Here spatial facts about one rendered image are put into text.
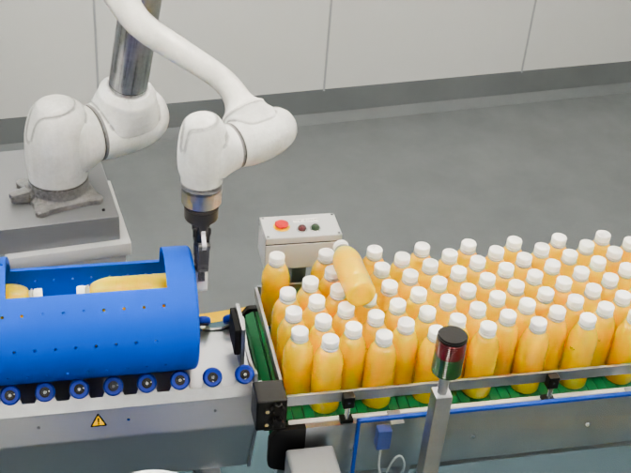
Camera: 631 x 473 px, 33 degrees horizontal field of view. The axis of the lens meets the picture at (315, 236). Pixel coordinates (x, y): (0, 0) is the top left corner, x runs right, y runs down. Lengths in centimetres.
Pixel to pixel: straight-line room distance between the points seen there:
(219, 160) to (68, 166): 65
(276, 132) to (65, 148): 66
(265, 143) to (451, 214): 269
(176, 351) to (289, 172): 280
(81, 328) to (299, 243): 67
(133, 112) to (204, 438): 85
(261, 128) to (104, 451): 86
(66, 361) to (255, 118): 66
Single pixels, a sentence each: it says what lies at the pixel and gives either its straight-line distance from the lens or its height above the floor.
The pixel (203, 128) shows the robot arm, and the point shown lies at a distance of 220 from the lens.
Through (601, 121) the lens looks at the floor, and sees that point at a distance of 597.
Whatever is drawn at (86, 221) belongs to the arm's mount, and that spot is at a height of 107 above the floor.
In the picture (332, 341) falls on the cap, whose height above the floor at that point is 110.
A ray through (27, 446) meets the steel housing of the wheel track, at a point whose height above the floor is 84.
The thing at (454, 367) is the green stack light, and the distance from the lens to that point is 223.
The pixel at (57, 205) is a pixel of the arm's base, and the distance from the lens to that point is 284.
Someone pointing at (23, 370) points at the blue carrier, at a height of 107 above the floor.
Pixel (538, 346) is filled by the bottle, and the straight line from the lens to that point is 256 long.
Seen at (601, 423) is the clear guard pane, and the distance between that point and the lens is 271.
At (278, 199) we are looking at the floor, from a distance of 488.
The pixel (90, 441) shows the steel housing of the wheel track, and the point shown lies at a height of 83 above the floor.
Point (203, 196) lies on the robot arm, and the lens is 228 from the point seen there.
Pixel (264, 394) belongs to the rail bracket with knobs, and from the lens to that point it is 240.
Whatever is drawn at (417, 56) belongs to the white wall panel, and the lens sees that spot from 566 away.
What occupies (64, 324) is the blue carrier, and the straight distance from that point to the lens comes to 233.
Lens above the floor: 264
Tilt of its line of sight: 35 degrees down
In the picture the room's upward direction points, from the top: 5 degrees clockwise
